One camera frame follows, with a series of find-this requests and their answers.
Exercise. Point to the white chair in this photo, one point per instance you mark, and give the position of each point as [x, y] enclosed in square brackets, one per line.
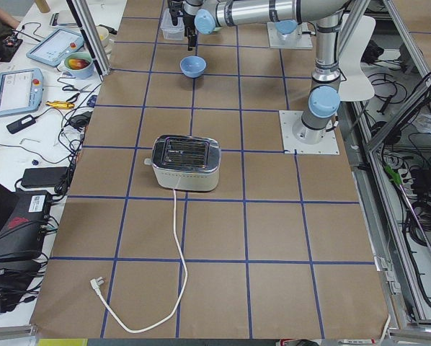
[355, 85]

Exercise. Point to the aluminium frame post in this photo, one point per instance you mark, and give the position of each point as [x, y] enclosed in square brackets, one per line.
[83, 18]

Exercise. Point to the blue teach pendant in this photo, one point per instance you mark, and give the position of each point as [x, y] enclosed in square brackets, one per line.
[56, 47]
[20, 91]

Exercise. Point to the clear plastic food container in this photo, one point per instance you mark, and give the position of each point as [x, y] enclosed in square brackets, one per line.
[170, 31]

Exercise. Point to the black power adapter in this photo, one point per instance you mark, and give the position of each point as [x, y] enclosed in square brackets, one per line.
[21, 124]

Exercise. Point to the blue bowl with fruit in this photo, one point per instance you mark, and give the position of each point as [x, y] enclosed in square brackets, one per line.
[79, 65]

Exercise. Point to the black computer box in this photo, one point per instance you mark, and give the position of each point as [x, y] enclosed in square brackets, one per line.
[22, 216]

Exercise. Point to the orange handled tool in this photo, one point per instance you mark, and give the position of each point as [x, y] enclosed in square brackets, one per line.
[60, 105]

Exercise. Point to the black scissors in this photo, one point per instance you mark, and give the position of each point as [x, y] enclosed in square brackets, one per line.
[77, 91]

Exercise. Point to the cream toaster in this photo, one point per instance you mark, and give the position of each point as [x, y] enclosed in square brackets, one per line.
[188, 163]

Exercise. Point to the beige bowl with lemon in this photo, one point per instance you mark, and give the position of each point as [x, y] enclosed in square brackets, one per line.
[105, 39]

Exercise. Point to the blue teach pendant near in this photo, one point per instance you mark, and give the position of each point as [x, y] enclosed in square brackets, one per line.
[20, 91]

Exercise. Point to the blue teach pendant far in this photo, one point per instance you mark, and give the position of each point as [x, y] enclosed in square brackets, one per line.
[56, 47]

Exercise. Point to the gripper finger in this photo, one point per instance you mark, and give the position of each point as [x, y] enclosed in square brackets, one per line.
[191, 41]

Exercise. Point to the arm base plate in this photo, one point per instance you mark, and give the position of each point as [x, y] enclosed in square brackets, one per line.
[299, 39]
[298, 139]

